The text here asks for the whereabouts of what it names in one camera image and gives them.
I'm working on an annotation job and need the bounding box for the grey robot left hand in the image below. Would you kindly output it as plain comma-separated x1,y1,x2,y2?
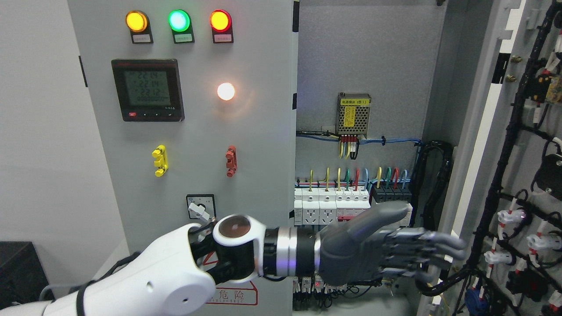
318,201,466,286

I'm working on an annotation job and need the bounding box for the grey cabinet door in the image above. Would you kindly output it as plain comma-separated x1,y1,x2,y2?
67,0,300,316
401,0,561,316

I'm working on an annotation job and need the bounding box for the red indicator light left door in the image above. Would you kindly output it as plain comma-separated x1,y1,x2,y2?
209,9,234,43

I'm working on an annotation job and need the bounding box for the green indicator light left door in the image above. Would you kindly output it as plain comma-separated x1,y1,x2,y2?
167,9,195,44

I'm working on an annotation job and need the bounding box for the yellow indicator light left door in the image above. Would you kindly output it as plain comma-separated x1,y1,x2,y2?
125,10,153,44

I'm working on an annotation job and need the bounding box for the relay row with red LEDs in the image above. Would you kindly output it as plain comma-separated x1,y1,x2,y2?
292,274,348,294

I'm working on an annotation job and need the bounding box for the black surge protector block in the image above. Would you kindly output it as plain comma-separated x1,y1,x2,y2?
370,184,413,227

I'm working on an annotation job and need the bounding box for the white socket breaker row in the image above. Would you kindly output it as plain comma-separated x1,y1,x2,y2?
293,187,371,226

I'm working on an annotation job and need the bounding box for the red electric hazard sign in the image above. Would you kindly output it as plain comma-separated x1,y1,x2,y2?
202,250,259,306

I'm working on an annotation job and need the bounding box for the metal mesh power supply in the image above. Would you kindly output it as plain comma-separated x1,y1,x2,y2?
336,92,371,136

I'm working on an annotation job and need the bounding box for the red terminal connector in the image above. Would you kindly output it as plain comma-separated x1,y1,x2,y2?
225,145,237,178

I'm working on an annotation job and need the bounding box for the white indicator light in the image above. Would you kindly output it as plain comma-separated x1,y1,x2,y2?
217,82,236,101

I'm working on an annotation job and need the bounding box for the yellow terminal connector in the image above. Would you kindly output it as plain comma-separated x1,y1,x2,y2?
152,144,169,177

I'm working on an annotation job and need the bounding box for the black digital power meter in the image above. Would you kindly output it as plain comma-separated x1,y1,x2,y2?
111,59,185,122

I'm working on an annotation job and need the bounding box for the black cable loom right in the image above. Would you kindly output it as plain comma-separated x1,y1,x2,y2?
413,140,472,297

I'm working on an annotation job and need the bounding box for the white rotary selector switch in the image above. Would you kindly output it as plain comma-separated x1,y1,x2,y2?
185,194,217,222

